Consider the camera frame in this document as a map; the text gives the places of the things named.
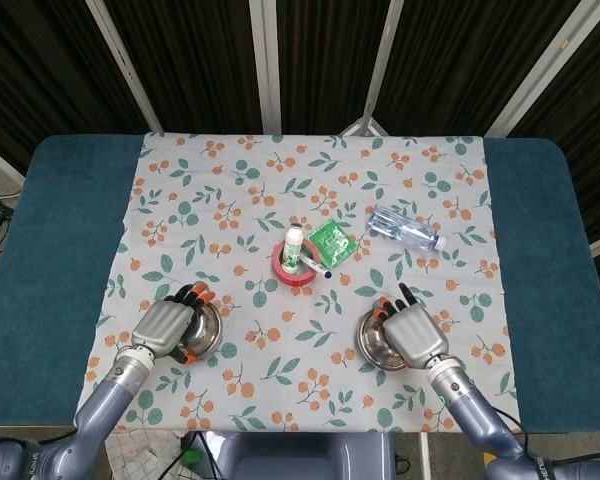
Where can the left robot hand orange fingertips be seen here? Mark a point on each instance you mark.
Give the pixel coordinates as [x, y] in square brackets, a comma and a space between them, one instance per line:
[162, 325]

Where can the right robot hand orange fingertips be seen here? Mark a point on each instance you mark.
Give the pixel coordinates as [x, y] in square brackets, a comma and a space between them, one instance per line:
[415, 332]

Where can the stainless steel bowl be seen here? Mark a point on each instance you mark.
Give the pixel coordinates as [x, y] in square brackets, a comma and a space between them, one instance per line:
[207, 330]
[372, 342]

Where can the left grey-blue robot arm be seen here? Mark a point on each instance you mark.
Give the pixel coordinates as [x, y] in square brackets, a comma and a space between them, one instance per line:
[100, 410]

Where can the clear plastic water bottle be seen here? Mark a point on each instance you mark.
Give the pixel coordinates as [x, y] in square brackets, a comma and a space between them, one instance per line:
[400, 227]

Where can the white marker blue cap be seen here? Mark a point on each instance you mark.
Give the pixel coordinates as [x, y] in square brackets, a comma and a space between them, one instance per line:
[316, 267]

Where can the green sachet packet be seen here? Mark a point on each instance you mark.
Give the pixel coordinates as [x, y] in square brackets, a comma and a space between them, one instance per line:
[332, 242]

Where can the white table leg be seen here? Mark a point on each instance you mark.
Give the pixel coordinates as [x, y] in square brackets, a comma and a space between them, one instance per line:
[425, 457]

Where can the red tape roll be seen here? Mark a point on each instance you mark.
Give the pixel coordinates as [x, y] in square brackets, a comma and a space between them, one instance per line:
[292, 279]

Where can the small green object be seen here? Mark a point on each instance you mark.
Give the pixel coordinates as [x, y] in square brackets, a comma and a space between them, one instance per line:
[193, 456]

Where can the teal blue table cover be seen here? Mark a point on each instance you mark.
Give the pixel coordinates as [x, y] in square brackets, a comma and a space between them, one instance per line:
[65, 225]

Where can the small white green bottle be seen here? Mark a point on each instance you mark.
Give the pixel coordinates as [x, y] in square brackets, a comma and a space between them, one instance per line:
[292, 247]

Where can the grey-blue robot torso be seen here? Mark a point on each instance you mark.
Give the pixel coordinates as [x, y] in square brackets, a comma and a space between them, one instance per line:
[300, 457]

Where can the floral printed tablecloth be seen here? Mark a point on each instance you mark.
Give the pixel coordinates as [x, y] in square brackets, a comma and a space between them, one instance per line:
[300, 175]

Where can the grey tripod stand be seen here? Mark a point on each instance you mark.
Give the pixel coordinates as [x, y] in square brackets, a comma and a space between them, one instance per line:
[365, 125]

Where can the white partition frame post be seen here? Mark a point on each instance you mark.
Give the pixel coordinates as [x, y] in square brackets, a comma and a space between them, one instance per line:
[266, 65]
[545, 65]
[382, 55]
[125, 67]

